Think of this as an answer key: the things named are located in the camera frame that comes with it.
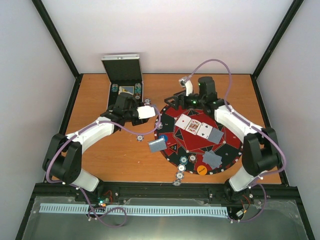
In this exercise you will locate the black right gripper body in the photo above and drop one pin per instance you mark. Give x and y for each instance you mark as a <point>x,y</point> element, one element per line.
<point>186,105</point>

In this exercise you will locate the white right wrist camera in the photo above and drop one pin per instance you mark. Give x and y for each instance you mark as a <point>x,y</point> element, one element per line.
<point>186,83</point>

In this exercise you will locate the face down blue card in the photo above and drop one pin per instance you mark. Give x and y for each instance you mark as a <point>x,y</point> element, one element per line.
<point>215,136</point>

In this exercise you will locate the blue patterned playing card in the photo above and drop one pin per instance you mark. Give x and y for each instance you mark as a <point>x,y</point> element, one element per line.
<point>209,157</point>
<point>217,163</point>
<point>157,145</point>

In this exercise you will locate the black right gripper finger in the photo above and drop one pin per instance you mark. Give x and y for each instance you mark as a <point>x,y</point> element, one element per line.
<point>172,103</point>
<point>177,95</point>

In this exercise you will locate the poker chip row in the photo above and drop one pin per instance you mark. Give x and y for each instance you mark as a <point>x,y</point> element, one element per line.
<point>115,88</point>
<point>138,91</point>

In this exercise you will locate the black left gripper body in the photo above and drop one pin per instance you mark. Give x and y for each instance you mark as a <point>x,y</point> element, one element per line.
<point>137,122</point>

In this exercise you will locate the aluminium poker chip case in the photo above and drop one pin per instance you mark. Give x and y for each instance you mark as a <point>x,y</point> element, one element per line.
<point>123,70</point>

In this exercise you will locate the poker chip stack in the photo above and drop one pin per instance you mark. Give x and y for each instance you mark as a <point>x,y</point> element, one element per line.
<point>158,124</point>

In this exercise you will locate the orange big blind button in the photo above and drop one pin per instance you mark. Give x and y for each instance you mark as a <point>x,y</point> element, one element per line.
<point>202,170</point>

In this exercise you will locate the right poker chip row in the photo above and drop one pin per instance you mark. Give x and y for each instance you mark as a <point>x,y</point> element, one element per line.
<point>138,91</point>

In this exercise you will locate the left poker chip row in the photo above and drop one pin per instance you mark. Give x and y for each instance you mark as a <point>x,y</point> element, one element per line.
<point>115,88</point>

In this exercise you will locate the round red black poker mat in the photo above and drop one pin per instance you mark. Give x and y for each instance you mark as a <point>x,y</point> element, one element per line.
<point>193,139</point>

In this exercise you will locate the ace of diamonds card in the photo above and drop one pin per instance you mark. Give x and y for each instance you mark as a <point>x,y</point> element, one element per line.
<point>183,121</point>

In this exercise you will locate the blue small blind button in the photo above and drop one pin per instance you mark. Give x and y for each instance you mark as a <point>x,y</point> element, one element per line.
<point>164,137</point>

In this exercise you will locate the blue green fifty chip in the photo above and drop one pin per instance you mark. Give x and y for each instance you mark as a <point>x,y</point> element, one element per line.
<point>183,160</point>

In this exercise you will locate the blue orange ten chip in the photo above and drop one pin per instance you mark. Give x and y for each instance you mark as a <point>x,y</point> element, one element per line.
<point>181,168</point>
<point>179,175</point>

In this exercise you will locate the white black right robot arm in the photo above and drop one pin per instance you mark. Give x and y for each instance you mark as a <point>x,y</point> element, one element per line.
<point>260,149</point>

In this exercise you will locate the king face card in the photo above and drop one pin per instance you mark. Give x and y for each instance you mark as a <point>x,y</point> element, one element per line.
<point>193,126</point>

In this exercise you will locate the boxed playing card deck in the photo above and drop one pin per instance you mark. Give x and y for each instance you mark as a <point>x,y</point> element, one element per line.
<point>126,89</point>

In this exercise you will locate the light blue slotted cable duct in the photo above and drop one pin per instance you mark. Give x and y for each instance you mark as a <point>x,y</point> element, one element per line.
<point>141,210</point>

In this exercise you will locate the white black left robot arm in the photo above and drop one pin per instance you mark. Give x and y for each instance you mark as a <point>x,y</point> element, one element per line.
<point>63,160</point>

